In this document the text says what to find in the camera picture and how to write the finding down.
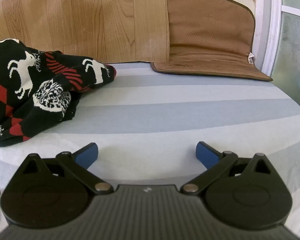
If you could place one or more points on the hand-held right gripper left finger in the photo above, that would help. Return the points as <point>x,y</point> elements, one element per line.
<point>86,155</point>

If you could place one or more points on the white label tag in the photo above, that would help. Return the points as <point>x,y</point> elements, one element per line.
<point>250,58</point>

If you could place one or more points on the white door frame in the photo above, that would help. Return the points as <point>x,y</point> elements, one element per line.
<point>270,30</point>

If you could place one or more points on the frosted glass door panel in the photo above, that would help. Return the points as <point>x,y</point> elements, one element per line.
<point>293,50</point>

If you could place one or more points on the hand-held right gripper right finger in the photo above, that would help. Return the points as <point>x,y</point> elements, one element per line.
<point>206,153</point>

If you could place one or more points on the wood pattern vinyl sheet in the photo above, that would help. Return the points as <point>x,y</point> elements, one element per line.
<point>85,20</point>

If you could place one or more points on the blue white striped bed sheet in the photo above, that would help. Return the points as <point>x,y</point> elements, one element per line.
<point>165,110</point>

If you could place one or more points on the black red white patterned sweater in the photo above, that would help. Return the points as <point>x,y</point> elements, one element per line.
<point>20,90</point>

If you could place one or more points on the brown perforated cushion mat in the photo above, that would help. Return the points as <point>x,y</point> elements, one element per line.
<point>205,35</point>

